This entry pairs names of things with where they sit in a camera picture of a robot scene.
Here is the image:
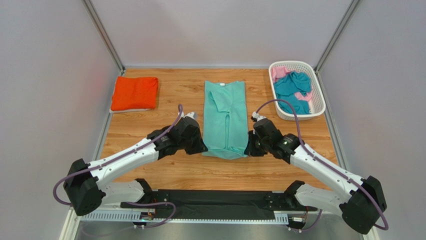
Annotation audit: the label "mint green t-shirt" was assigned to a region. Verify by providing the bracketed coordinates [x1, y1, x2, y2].
[202, 80, 249, 160]

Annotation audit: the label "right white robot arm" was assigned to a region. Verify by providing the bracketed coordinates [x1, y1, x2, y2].
[246, 116, 387, 235]

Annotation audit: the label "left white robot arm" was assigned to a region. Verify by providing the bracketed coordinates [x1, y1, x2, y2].
[63, 112, 207, 216]

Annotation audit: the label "teal blue t-shirt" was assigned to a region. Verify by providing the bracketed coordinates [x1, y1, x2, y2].
[273, 71, 313, 115]

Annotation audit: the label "white plastic laundry basket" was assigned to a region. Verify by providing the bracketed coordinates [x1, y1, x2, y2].
[268, 60, 326, 121]

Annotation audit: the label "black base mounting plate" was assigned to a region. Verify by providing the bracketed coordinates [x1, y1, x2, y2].
[138, 189, 316, 220]

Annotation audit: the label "pink t-shirt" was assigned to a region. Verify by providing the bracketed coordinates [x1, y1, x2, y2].
[270, 66, 313, 102]

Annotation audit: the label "folded orange t-shirt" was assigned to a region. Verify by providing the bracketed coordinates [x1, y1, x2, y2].
[111, 76, 159, 110]

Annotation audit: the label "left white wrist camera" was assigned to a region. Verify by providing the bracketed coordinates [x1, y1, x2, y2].
[185, 111, 198, 121]

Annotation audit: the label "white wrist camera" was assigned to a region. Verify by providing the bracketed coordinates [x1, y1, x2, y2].
[250, 111, 266, 122]
[185, 111, 198, 121]

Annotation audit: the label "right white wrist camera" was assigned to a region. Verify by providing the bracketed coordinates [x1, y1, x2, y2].
[250, 111, 266, 122]

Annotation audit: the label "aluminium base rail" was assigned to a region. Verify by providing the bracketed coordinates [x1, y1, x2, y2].
[69, 187, 371, 225]

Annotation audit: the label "right aluminium corner post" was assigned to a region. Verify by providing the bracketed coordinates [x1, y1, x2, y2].
[315, 0, 362, 74]

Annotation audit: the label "aluminium corner post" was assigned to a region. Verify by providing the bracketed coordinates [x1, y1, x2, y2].
[81, 0, 126, 76]
[315, 0, 362, 74]

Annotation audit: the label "left aluminium corner post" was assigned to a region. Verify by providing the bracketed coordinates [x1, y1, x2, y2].
[81, 0, 126, 76]

